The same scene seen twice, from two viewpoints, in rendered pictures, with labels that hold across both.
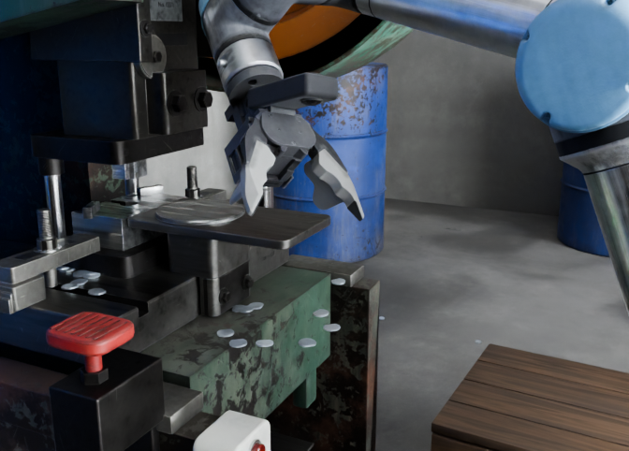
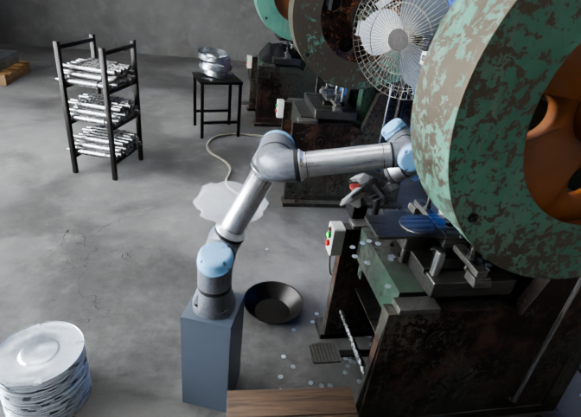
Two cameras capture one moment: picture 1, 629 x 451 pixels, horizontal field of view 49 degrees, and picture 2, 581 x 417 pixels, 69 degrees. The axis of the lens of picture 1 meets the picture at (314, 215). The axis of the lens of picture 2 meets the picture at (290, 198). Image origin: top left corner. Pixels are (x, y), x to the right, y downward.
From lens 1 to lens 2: 201 cm
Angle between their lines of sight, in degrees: 123
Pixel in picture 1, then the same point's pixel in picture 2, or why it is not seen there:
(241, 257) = (400, 242)
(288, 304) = (383, 264)
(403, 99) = not seen: outside the picture
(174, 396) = (356, 222)
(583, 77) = not seen: hidden behind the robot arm
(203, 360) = (367, 233)
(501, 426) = (319, 401)
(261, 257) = (418, 270)
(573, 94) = not seen: hidden behind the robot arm
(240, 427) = (336, 225)
